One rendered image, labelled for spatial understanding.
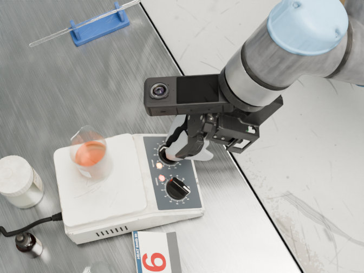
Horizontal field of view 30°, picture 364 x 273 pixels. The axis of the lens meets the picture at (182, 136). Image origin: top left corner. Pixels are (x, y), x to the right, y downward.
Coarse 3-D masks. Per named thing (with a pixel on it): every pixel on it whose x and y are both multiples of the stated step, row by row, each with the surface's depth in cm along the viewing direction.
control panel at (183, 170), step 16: (144, 144) 100; (160, 144) 101; (160, 160) 100; (176, 176) 100; (192, 176) 101; (160, 192) 97; (192, 192) 100; (160, 208) 96; (176, 208) 97; (192, 208) 98
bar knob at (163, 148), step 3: (162, 147) 99; (165, 147) 99; (159, 150) 100; (162, 150) 99; (159, 153) 100; (162, 153) 100; (165, 153) 100; (159, 156) 100; (162, 156) 100; (165, 156) 100; (162, 159) 100; (165, 159) 100; (168, 159) 100; (165, 162) 100; (168, 162) 100; (171, 162) 100; (174, 162) 100
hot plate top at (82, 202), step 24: (120, 144) 98; (72, 168) 97; (120, 168) 96; (72, 192) 95; (96, 192) 95; (120, 192) 95; (144, 192) 95; (72, 216) 94; (96, 216) 94; (120, 216) 94
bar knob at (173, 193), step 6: (174, 180) 97; (180, 180) 99; (168, 186) 98; (174, 186) 98; (180, 186) 97; (186, 186) 98; (168, 192) 98; (174, 192) 98; (180, 192) 98; (186, 192) 97; (174, 198) 98; (180, 198) 98
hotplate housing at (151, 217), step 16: (144, 160) 99; (192, 160) 103; (144, 176) 98; (64, 224) 96; (96, 224) 95; (112, 224) 96; (128, 224) 97; (144, 224) 98; (160, 224) 100; (80, 240) 99
